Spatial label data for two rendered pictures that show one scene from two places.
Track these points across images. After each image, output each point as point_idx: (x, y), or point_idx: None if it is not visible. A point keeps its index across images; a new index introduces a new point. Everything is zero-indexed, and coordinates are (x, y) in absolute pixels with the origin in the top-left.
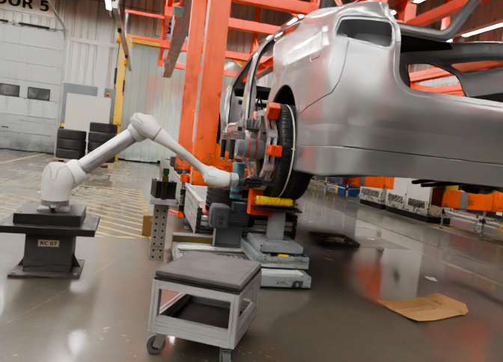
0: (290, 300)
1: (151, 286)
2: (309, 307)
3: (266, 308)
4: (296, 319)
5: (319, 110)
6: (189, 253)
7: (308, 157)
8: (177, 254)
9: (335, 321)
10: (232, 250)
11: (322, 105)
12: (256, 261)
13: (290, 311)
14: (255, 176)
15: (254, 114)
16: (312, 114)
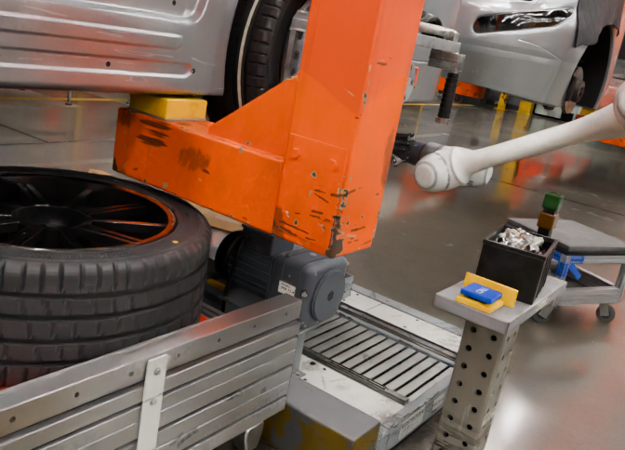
0: (365, 286)
1: (545, 384)
2: (362, 275)
3: (421, 296)
4: (411, 278)
5: (445, 11)
6: (578, 244)
7: (418, 79)
8: (445, 382)
9: (371, 261)
10: None
11: (450, 5)
12: (512, 218)
13: (399, 283)
14: (401, 134)
15: None
16: (432, 12)
